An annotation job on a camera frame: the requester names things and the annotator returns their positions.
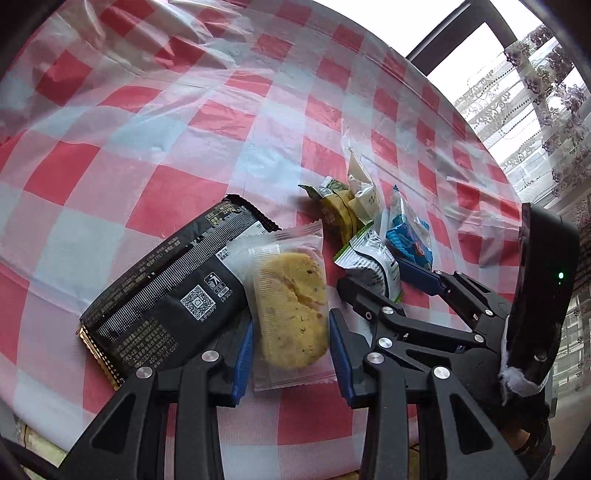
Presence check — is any clear round cookie packet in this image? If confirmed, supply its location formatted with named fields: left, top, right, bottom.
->
left=228, top=220, right=340, bottom=394

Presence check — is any yellow green snack packet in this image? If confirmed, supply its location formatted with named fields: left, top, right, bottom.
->
left=298, top=176, right=368, bottom=243

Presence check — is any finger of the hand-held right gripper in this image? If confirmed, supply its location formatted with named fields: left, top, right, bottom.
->
left=395, top=257, right=509, bottom=339
left=337, top=275, right=500, bottom=355

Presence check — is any red white checkered tablecloth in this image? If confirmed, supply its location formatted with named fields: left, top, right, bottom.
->
left=0, top=0, right=527, bottom=462

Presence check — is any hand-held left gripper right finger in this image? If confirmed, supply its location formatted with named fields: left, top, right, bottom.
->
left=328, top=310, right=529, bottom=480

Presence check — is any person's right hand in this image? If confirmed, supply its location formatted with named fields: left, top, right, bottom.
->
left=504, top=424, right=533, bottom=456

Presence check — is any dark window frame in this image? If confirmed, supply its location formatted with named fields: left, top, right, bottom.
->
left=405, top=0, right=520, bottom=77

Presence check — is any black snack packet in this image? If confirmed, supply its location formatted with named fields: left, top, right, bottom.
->
left=78, top=195, right=283, bottom=389

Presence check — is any blue white snack packet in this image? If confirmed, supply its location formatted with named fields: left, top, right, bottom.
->
left=379, top=185, right=435, bottom=273

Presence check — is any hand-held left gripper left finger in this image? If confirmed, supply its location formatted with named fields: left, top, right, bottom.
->
left=62, top=318, right=256, bottom=480

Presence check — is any black braided cable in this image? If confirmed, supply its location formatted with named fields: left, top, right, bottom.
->
left=0, top=438, right=61, bottom=480

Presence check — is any green white snack packet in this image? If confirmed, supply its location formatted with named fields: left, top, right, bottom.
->
left=333, top=220, right=403, bottom=304

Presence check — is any sheer white lace curtain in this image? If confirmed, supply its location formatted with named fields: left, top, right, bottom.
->
left=455, top=23, right=591, bottom=208

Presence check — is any white elastic strap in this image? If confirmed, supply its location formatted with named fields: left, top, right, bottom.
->
left=499, top=367, right=548, bottom=398

